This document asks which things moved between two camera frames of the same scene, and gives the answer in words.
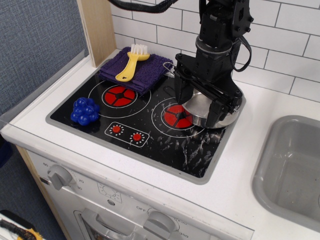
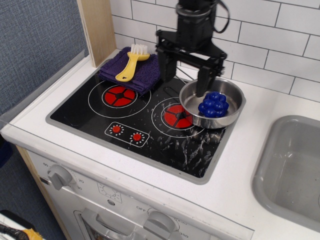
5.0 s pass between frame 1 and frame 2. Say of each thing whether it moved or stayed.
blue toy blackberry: moved
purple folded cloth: stayed
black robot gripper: moved
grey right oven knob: stayed
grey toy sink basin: stayed
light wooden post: stayed
